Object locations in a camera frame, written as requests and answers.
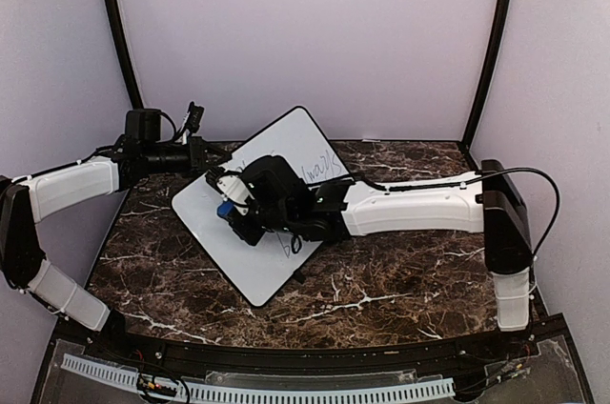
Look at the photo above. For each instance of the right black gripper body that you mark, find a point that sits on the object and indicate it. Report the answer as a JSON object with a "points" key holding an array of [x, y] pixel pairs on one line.
{"points": [[252, 234]]}

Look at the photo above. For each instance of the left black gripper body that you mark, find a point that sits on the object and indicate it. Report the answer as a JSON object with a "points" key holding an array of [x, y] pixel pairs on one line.
{"points": [[193, 164]]}

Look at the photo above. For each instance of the blue whiteboard eraser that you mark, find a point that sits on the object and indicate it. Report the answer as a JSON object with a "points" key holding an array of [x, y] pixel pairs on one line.
{"points": [[225, 209]]}

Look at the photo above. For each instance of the white whiteboard black frame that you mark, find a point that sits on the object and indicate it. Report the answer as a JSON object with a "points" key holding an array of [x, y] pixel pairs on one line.
{"points": [[259, 272]]}

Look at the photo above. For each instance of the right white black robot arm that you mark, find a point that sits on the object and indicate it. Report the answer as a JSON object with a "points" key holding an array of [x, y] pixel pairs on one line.
{"points": [[268, 196]]}

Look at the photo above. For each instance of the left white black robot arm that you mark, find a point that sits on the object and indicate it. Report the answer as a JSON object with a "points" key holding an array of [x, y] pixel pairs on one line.
{"points": [[26, 201]]}

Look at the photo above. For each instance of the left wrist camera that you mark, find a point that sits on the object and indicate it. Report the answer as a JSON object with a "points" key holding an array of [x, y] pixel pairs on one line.
{"points": [[191, 122]]}

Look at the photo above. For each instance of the black curved front rail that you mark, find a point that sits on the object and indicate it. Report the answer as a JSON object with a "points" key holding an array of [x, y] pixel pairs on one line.
{"points": [[459, 356]]}

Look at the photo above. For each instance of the left black frame post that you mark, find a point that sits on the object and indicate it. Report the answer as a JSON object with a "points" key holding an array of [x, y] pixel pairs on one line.
{"points": [[122, 53]]}

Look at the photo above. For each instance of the black frame post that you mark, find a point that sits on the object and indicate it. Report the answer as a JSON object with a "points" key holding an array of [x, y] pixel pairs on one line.
{"points": [[489, 63], [122, 53]]}

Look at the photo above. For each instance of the white slotted cable duct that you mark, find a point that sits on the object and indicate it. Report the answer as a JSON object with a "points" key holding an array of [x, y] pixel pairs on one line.
{"points": [[132, 381]]}

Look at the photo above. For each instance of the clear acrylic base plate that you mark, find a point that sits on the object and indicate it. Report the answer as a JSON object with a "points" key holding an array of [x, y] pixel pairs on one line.
{"points": [[550, 377]]}

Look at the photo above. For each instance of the right black frame post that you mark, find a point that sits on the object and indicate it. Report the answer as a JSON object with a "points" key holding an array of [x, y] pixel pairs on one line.
{"points": [[489, 63]]}

